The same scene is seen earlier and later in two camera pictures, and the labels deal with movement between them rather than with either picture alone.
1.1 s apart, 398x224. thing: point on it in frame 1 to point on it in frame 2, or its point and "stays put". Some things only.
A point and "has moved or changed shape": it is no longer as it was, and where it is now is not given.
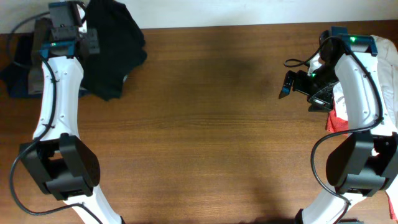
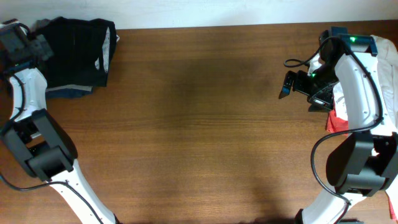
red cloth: x=334 y=124 stays put
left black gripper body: x=92 y=41 to x=41 y=48
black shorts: x=122 y=48 has moved or changed shape
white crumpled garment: x=387 y=64 stays put
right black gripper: x=323 y=102 stays put
